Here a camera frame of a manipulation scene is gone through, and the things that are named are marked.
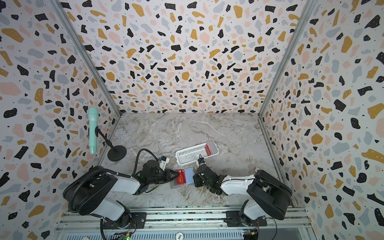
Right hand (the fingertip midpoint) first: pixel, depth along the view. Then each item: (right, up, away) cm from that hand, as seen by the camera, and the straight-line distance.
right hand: (196, 177), depth 87 cm
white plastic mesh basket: (-3, +12, +11) cm, 17 cm away
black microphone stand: (-52, +12, +10) cm, 54 cm away
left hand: (-8, +2, -1) cm, 8 cm away
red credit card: (-9, 0, 0) cm, 9 cm away
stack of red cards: (+9, +16, +8) cm, 20 cm away
